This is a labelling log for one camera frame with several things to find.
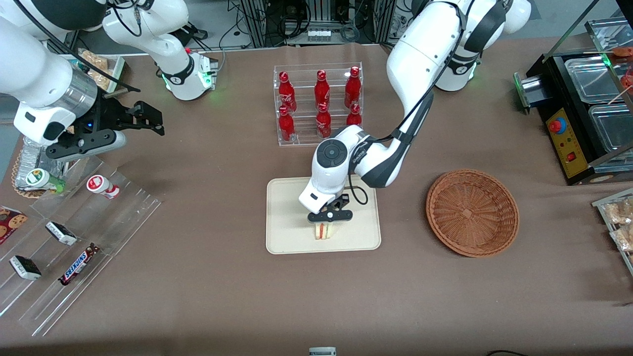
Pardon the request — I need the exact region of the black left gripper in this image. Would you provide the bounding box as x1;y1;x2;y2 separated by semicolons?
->
322;194;351;214

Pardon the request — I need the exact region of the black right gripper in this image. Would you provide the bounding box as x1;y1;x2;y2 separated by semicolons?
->
74;97;166;144

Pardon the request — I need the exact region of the triangle sandwich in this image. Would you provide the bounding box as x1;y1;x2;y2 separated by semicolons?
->
312;222;340;241

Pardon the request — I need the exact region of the cream plastic tray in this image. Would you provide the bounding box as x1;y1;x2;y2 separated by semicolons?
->
266;174;382;255

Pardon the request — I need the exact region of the tray with wrapped bread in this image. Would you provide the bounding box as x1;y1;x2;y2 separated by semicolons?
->
63;48;125;93

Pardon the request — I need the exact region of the brown wicker basket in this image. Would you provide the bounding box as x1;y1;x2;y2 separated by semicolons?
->
426;169;520;258

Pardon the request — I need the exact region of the red white yogurt bottle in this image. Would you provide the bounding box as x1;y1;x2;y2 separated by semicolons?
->
87;175;120;200

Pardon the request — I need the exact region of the clear acrylic bottle rack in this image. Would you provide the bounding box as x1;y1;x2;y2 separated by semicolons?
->
273;62;364;147

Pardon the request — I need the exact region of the clear acrylic stepped display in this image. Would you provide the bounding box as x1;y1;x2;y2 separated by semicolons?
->
0;156;163;338

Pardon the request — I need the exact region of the green white yogurt bottle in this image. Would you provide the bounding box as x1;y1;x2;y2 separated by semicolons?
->
26;168;66;194

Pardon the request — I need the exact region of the clear plastic water bottle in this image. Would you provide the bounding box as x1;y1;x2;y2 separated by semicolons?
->
15;136;67;191

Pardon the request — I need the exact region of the black white snack bar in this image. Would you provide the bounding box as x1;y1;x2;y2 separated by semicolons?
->
9;255;42;281
45;222;78;246

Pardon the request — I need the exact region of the snickers chocolate bar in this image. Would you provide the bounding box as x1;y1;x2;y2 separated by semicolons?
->
58;243;101;286

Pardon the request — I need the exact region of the chocolate chip cookie pack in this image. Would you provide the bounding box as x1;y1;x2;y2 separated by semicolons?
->
0;205;28;245

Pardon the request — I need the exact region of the aluminium equipment rack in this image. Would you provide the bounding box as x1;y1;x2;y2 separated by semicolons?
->
239;0;397;48

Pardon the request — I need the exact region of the black food warmer machine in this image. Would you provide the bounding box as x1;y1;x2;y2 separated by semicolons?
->
513;17;633;186

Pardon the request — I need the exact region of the wrapped bread pack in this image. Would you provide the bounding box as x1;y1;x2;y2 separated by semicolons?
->
603;198;633;226
611;225;633;253

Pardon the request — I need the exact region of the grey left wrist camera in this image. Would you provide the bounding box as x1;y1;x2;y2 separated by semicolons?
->
307;210;353;223

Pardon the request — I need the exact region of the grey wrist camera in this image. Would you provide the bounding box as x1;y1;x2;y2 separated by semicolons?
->
307;210;353;223
46;130;128;162

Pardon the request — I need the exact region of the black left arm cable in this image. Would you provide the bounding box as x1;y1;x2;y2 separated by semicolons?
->
348;89;436;206

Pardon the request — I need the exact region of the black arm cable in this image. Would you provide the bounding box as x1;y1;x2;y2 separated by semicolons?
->
14;0;142;94
348;89;436;206

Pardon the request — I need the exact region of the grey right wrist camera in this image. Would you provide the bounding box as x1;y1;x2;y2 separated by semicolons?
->
46;130;128;162

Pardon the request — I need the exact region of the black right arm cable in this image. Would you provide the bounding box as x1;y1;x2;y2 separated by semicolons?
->
14;0;142;94

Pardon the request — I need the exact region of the grey wire tray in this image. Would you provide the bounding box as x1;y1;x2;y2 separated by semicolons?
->
592;188;633;275

